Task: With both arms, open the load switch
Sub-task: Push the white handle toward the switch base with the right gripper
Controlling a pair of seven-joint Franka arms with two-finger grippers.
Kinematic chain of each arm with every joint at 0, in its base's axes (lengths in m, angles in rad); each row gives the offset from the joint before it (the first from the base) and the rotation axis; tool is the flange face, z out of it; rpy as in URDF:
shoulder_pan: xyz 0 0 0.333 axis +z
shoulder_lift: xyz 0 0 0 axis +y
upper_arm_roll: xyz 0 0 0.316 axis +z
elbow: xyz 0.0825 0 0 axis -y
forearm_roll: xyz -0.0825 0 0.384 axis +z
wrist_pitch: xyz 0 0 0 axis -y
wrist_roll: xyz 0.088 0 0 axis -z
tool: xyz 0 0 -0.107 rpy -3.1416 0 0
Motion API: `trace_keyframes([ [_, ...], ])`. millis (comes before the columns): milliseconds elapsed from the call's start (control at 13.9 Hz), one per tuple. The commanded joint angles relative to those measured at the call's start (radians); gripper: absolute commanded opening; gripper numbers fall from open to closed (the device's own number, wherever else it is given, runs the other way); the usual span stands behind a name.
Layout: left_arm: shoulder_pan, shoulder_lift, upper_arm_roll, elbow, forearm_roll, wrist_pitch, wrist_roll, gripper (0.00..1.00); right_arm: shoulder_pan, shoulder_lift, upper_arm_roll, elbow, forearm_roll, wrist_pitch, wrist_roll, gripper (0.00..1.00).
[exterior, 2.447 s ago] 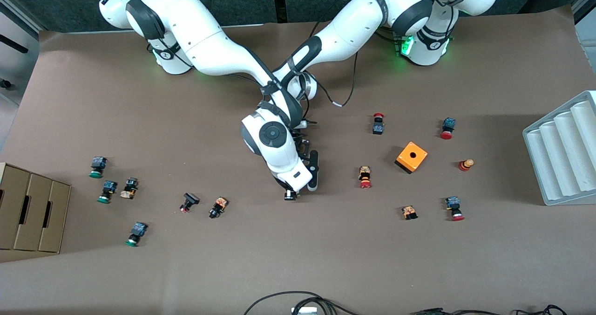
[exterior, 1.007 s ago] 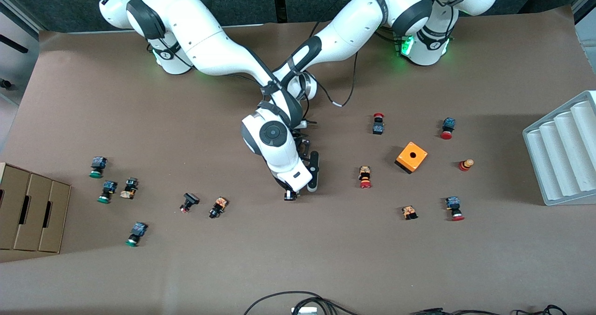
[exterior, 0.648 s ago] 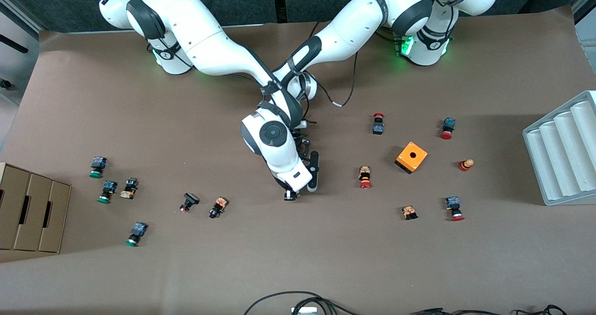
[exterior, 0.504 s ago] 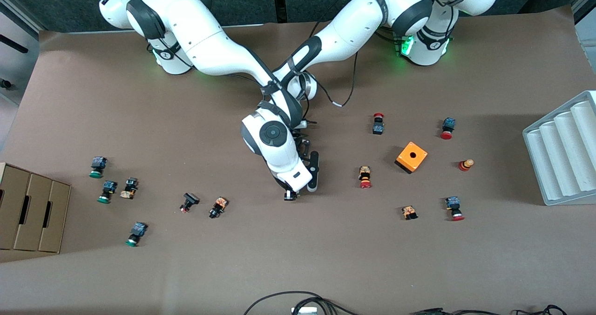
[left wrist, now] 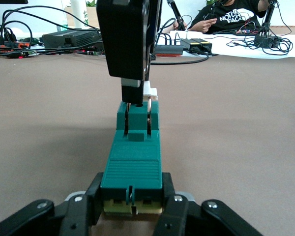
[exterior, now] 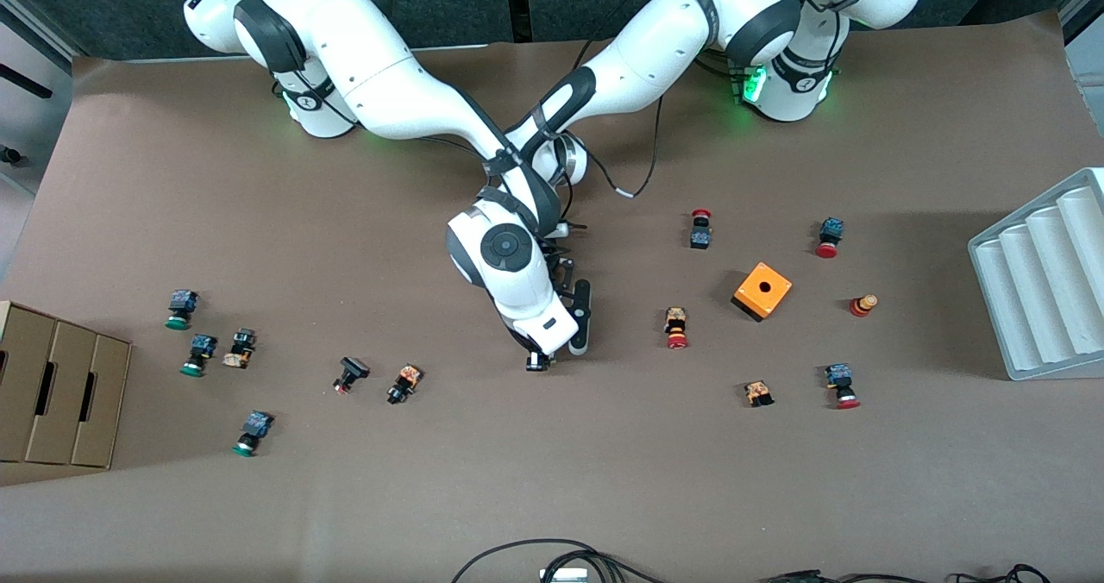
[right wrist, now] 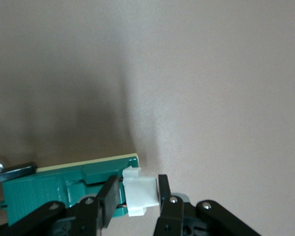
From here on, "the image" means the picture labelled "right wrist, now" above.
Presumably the brown paper table cover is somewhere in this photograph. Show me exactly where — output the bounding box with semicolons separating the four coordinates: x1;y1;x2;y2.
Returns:
0;0;295;236

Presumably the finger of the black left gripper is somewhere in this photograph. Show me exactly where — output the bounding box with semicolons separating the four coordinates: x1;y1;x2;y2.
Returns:
0;159;38;184

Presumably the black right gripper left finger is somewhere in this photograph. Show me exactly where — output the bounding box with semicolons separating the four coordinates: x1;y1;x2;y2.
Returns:
0;175;120;236

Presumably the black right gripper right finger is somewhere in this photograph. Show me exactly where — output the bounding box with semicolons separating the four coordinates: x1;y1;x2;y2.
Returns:
154;174;261;236

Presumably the green terminal block part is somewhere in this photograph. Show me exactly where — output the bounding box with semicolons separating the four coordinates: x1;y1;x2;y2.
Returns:
0;152;161;226

